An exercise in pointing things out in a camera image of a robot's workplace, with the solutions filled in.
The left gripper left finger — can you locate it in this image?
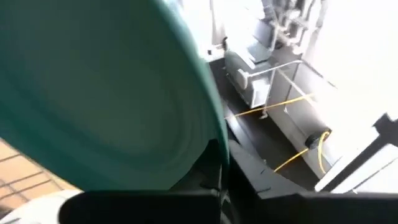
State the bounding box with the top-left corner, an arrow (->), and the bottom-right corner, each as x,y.
58,138 -> 223,224

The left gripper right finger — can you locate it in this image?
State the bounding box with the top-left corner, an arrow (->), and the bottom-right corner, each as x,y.
228,139 -> 398,224

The white plate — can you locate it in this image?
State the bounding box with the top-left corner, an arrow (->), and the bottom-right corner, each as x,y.
0,189 -> 84,224

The dark green plain plate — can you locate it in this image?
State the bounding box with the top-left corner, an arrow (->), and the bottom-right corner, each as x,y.
0,0 -> 230,192

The yellow cable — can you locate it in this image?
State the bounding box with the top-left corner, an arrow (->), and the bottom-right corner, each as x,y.
225,93 -> 332,175

